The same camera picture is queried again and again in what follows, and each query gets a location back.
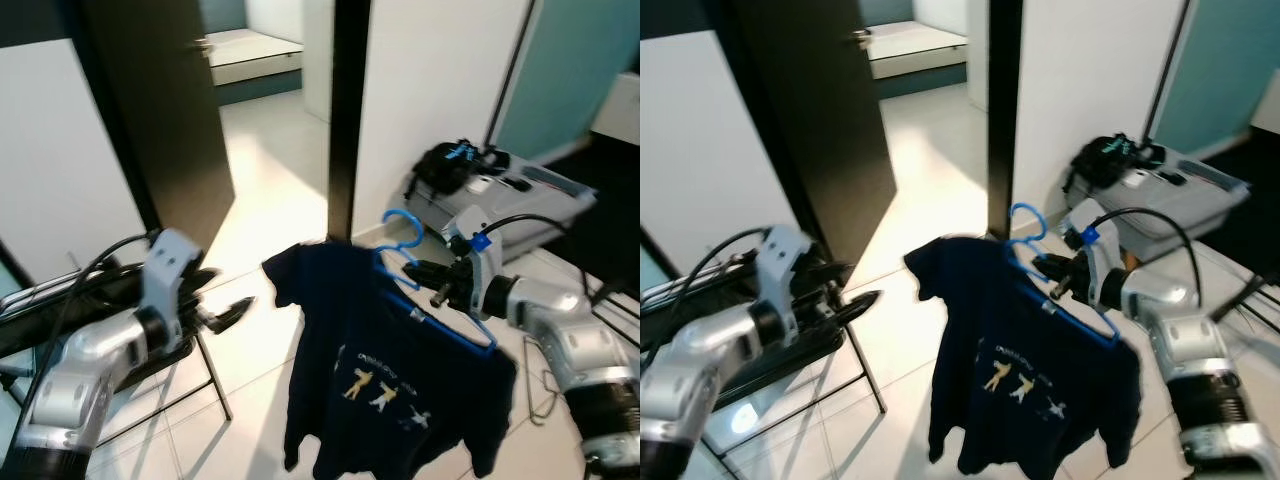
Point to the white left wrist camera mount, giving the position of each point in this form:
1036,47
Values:
172,260
790,255

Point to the black pouch with cyan mark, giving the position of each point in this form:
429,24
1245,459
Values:
1110,160
455,165

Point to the white bed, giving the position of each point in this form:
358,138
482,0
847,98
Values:
255,55
920,48

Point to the small white device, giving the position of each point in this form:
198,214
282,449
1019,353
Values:
1140,178
482,185

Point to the grey hard case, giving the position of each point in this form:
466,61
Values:
1190,200
540,205

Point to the blue plastic clothes hanger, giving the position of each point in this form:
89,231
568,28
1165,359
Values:
1028,207
400,214

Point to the black folding chair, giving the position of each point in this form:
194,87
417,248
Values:
815,352
20,315

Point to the white drawer cabinet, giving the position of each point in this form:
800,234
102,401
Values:
620,110
1268,95

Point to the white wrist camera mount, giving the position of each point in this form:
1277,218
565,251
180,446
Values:
790,255
172,260
470,222
1085,215

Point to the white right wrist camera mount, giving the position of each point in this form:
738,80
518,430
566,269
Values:
1085,215
470,222

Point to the navy blue printed shirt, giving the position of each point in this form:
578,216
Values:
390,390
1030,390

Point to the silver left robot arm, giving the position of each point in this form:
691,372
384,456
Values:
80,370
710,370

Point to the teal glass panel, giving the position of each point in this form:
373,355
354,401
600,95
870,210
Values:
1225,70
580,70

